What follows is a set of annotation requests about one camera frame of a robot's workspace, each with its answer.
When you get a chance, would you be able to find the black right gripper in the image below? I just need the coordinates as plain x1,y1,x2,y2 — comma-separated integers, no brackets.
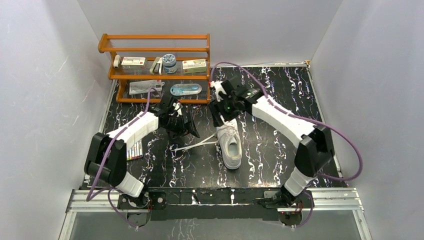
208,94,242,127

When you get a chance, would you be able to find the white shoelace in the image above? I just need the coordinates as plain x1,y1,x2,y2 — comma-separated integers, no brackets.
173,119,238,152

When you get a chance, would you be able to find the white sneaker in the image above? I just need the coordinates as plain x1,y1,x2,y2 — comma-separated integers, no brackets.
216,119,242,170

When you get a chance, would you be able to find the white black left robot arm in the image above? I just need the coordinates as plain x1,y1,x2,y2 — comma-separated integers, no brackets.
84,95,200,208

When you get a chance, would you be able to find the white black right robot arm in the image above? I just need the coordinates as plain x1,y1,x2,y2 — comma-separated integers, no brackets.
208,77,335,207

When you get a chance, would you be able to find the blue packaged toothbrush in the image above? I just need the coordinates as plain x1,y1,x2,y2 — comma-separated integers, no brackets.
170,83,202,96

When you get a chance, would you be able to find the coloured marker pen set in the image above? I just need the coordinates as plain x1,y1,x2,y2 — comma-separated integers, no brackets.
126,140,144,161

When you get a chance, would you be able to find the white green box right shelf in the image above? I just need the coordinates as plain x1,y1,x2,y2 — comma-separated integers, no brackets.
182,59,208,74

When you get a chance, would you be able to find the white packaged item lower shelf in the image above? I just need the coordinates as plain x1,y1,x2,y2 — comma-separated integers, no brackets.
128,79,165,95

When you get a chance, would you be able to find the orange wooden shelf rack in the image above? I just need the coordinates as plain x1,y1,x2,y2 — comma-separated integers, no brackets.
97,33,211,104

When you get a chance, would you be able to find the blue white round jar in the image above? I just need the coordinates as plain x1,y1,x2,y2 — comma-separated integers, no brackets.
162,53,178,74

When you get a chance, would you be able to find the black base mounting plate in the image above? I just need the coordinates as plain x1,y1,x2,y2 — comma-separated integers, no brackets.
117,187,315,228

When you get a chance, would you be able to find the white box left shelf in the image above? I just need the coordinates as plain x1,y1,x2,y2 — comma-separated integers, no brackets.
120,56,148,70

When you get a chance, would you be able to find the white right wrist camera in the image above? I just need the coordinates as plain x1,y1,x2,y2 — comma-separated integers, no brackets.
209,80,227,102

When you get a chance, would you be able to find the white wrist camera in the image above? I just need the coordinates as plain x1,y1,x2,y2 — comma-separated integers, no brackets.
170,102,183,116
209,80,227,102

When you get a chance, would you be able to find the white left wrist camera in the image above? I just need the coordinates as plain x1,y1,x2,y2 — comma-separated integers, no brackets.
170,102,183,116

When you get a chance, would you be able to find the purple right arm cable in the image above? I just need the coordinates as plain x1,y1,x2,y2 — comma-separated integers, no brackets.
209,61,364,229

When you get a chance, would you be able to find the white handle tool left shelf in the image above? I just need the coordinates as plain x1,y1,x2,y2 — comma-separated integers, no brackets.
113,54,121,69

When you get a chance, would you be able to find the aluminium rail frame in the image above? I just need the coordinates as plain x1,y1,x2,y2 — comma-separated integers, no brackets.
67,187,364,212

